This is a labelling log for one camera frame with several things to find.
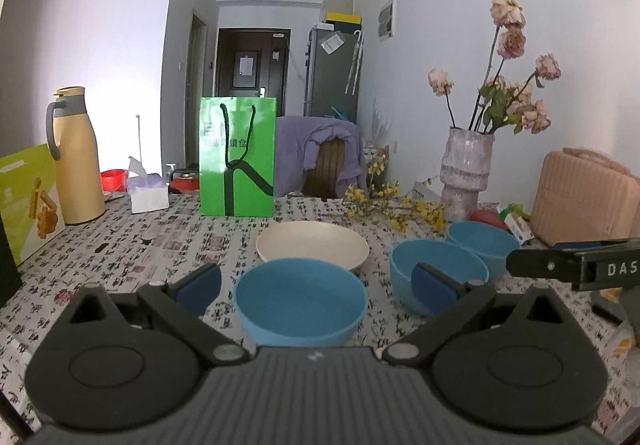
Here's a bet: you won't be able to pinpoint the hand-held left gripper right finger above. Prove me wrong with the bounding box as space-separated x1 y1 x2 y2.
382 262 573 367

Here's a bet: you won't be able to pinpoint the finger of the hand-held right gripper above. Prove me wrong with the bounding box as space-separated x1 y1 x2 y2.
552 237 640 253
506 250 583 290

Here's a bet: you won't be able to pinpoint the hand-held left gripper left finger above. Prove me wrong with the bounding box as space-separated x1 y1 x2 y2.
65 263 251 367

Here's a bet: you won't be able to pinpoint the blue bowl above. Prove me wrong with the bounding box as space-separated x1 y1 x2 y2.
390 240 490 317
446 221 521 282
233 258 368 348

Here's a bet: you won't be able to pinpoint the cream round plate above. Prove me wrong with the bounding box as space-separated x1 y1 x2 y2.
256 221 371 273

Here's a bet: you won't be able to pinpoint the pink ribbed case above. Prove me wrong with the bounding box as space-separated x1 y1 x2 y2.
530 148 640 247

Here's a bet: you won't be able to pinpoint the green and white packet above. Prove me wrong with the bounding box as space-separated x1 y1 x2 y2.
497 204 536 245

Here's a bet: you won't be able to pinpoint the red box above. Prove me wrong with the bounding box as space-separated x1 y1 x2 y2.
467 208 508 230

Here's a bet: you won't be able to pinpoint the calligraphy printed tablecloth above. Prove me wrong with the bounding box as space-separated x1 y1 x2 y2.
0 190 640 431

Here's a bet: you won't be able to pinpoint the yellow flower branch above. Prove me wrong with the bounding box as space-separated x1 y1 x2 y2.
342 182 447 232

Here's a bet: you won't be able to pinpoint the dark red low pot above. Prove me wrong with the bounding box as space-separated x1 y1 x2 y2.
169 172 202 194

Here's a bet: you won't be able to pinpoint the white tissue box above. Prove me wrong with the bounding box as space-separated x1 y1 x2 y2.
126 156 170 214

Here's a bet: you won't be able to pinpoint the pale pink ceramic vase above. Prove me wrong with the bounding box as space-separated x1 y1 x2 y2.
440 126 496 222

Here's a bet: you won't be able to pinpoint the green paper bag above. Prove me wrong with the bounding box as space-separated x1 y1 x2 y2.
199 96 277 217

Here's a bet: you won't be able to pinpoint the red bucket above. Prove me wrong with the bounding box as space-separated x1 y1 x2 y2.
100 168 130 193

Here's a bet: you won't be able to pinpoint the dried grass bouquet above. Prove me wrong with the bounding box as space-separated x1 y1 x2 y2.
366 98 392 188

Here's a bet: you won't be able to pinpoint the wooden chair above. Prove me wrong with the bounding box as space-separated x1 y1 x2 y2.
303 140 351 200

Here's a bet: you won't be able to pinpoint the purple jacket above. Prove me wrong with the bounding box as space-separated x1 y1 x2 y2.
275 115 366 198

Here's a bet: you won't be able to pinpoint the dried pink roses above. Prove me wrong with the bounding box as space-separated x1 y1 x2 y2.
427 0 562 135

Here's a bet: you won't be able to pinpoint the yellow thermos jug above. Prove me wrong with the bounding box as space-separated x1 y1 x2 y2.
46 86 107 226

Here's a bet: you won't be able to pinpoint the yellow-green snack box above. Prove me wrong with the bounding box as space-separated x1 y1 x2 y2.
0 144 66 267

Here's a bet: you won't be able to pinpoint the dark entrance door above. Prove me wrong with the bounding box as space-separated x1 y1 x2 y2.
214 28 292 118

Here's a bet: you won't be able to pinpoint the grey refrigerator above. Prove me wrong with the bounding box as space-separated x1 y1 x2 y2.
304 25 362 123

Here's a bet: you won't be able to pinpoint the hanging white umbrella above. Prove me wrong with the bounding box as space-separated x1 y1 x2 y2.
344 29 366 94

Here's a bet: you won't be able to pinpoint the paper sheet on refrigerator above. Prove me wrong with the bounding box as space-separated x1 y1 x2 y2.
320 32 346 55

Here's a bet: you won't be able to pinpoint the yellow box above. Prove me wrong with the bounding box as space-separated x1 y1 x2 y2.
324 12 362 28

